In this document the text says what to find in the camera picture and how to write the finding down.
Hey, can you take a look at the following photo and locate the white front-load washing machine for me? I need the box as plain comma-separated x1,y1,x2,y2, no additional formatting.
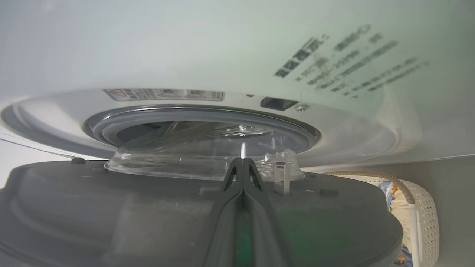
0,0,475,175

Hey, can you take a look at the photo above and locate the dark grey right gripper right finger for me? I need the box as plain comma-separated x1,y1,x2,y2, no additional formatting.
243,158,297,267

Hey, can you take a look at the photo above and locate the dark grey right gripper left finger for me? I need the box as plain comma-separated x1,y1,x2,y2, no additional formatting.
202,158,244,267

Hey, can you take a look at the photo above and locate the cream garment with blue trim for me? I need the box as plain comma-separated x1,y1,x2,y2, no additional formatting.
380,181,414,266

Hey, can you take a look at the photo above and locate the grey warning label sticker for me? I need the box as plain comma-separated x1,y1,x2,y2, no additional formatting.
105,88,225,102

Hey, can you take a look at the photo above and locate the cream perforated laundry basket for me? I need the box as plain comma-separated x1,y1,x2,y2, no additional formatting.
322,171,440,267

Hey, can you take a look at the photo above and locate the dark grey glass washer door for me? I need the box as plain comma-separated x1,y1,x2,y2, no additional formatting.
0,121,404,267

